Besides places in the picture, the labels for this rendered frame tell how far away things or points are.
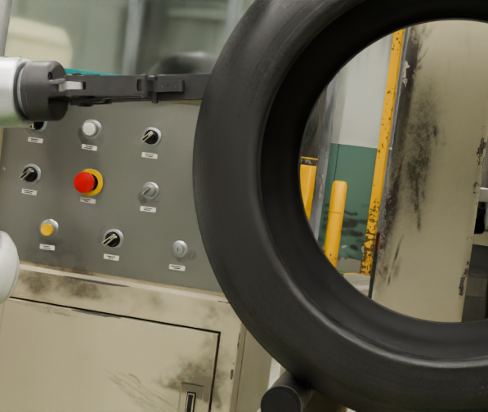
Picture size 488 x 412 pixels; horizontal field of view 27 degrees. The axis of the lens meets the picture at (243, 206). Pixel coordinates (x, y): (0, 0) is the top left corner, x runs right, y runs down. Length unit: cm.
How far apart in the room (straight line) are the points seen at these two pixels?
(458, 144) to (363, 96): 1008
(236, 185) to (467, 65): 48
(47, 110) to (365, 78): 1033
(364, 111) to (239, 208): 1041
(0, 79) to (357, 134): 1031
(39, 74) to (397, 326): 56
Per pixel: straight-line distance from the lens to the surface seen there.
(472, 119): 146
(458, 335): 137
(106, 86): 123
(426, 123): 147
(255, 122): 110
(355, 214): 1147
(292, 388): 114
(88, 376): 194
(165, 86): 124
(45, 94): 127
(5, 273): 175
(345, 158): 1156
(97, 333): 192
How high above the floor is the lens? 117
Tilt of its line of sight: 3 degrees down
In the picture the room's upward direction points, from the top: 7 degrees clockwise
